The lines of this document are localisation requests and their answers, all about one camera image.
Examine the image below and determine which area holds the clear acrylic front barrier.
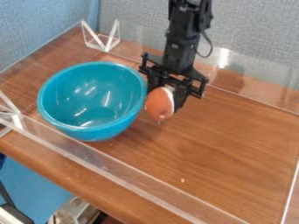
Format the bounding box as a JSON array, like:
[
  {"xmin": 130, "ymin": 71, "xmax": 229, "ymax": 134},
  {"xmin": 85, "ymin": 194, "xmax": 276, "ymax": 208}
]
[{"xmin": 0, "ymin": 112, "xmax": 249, "ymax": 224}]

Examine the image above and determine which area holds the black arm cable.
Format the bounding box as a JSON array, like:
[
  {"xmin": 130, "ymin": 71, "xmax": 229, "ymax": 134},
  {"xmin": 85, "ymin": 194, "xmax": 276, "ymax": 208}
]
[{"xmin": 195, "ymin": 31, "xmax": 215, "ymax": 59}]

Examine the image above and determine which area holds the white box under table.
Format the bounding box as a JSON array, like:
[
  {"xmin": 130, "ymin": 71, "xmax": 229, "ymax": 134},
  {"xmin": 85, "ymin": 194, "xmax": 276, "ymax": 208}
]
[{"xmin": 49, "ymin": 197, "xmax": 99, "ymax": 224}]

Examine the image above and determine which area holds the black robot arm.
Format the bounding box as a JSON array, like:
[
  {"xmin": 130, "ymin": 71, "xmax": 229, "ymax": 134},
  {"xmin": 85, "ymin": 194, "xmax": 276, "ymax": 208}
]
[{"xmin": 139, "ymin": 0, "xmax": 214, "ymax": 112}]

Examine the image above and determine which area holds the grey black object bottom left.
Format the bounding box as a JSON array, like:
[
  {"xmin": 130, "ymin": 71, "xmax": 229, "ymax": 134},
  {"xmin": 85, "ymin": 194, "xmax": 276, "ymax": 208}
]
[{"xmin": 0, "ymin": 181, "xmax": 35, "ymax": 224}]

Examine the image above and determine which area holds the clear acrylic back barrier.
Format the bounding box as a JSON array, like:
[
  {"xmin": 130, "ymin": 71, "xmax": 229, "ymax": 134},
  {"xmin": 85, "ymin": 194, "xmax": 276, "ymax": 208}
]
[{"xmin": 97, "ymin": 30, "xmax": 299, "ymax": 115}]

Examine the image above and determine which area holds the clear acrylic barrier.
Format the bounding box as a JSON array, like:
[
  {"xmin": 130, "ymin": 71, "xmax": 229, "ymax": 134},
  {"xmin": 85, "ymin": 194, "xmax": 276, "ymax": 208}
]
[
  {"xmin": 97, "ymin": 30, "xmax": 299, "ymax": 115},
  {"xmin": 0, "ymin": 112, "xmax": 249, "ymax": 224}
]

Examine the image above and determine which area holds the blue plastic bowl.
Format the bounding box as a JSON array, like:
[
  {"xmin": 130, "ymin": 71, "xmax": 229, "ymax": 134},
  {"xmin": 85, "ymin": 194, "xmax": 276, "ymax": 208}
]
[{"xmin": 37, "ymin": 61, "xmax": 147, "ymax": 142}]

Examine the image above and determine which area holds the clear acrylic corner bracket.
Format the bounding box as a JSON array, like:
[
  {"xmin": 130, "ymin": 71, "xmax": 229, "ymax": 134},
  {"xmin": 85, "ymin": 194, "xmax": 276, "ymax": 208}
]
[{"xmin": 81, "ymin": 20, "xmax": 122, "ymax": 53}]

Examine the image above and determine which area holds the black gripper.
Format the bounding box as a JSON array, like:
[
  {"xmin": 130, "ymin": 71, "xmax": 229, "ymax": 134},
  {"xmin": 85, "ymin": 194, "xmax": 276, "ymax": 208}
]
[{"xmin": 139, "ymin": 52, "xmax": 210, "ymax": 112}]

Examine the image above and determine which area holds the brown and white toy mushroom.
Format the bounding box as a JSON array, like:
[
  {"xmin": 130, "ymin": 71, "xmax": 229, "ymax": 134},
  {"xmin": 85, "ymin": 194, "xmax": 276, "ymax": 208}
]
[{"xmin": 145, "ymin": 87, "xmax": 174, "ymax": 122}]

